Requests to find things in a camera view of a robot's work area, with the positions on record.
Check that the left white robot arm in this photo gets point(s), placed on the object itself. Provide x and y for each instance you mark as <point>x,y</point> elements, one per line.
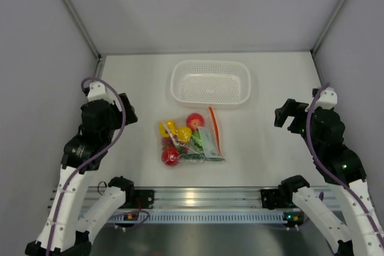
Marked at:
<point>66,231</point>

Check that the clear zip bag orange seal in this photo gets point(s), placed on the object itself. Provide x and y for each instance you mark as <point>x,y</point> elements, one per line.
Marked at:
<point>209,134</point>

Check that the green fake scallion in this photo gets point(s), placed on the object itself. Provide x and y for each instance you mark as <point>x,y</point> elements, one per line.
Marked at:
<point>198,157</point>

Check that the red fake apple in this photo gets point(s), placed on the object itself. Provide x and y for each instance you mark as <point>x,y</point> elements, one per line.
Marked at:
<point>194,121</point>

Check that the right aluminium frame post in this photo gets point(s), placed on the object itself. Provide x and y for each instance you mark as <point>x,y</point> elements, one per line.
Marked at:
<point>326,28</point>

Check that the yellow fake lemon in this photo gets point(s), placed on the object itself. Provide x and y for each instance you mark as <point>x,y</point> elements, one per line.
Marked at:
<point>184,134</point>

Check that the white perforated plastic basket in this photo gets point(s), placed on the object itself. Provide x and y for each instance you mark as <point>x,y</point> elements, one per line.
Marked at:
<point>208,83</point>

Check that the aluminium mounting rail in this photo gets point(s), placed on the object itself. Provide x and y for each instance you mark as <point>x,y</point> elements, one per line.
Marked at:
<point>217,198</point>

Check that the green fake watermelon ball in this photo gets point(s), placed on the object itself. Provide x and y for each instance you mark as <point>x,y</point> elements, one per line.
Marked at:
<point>196,139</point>

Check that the aluminium frame post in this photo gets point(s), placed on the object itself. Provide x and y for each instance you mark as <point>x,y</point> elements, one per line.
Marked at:
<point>326,28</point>
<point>79,24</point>

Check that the red fake tomato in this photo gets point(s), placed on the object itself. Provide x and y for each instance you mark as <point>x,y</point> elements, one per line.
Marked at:
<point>170,156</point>

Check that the slotted grey cable duct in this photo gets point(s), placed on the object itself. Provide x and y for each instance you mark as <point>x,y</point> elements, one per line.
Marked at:
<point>209,217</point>

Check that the left aluminium frame post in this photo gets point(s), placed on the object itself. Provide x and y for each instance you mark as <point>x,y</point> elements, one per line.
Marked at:
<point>79,24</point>

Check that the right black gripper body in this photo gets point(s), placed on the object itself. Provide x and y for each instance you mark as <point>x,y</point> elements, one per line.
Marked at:
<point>297,110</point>

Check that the purple fake grape bunch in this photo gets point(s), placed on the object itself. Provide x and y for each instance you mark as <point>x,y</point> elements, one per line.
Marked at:
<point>175,145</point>

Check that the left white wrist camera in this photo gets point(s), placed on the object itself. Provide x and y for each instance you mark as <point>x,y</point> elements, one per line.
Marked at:
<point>97,91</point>

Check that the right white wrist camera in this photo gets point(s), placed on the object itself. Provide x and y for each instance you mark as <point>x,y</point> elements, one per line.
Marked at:
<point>325,97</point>

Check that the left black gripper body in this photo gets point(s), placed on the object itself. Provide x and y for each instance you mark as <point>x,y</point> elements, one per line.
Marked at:
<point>117,116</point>

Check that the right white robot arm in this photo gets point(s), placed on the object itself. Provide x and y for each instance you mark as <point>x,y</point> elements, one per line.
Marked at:
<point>360,232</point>

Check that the yellow fake bell pepper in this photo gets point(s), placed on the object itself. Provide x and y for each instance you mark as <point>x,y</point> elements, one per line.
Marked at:
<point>167,128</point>

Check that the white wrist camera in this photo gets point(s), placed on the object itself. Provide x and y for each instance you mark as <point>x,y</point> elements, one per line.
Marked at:
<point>97,91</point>
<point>325,97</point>

